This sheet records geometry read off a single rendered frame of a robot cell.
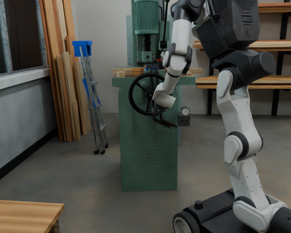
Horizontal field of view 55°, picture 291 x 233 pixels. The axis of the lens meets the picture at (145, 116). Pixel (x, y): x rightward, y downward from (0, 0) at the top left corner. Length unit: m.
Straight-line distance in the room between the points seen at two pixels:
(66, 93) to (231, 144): 2.26
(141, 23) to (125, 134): 0.81
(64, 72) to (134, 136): 1.49
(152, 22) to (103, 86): 2.68
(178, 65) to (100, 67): 3.29
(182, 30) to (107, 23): 3.20
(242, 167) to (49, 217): 0.97
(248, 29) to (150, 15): 0.79
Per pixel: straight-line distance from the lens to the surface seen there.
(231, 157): 1.52
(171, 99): 1.53
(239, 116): 1.51
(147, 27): 2.06
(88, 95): 2.86
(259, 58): 1.40
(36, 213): 1.18
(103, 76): 4.59
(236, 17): 1.46
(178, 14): 1.44
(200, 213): 1.69
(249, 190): 1.59
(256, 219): 1.55
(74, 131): 3.42
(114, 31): 4.51
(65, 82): 3.32
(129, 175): 2.21
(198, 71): 2.20
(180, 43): 1.37
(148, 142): 2.11
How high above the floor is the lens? 1.15
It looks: 15 degrees down
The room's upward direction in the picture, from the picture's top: 1 degrees counter-clockwise
